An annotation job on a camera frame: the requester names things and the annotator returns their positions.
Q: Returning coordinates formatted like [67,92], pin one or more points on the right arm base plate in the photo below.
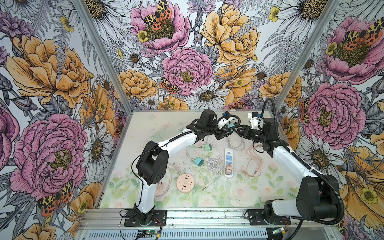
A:
[257,217]

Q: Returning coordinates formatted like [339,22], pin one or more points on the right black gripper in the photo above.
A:
[243,130]

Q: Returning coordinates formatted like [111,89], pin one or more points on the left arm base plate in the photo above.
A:
[154,218]

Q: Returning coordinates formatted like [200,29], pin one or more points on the white blue power strip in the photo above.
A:
[228,159]

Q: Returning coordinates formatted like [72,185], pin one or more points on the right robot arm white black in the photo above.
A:
[318,198]

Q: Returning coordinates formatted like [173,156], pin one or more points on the round pink power socket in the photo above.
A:
[185,183]

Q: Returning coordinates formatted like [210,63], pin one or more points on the aluminium front rail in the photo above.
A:
[198,224]

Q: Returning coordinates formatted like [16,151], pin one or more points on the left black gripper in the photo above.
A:
[222,132]

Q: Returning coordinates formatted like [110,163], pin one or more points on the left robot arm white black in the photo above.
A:
[152,163]

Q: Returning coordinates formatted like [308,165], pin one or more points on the pink charger plug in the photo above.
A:
[229,170]

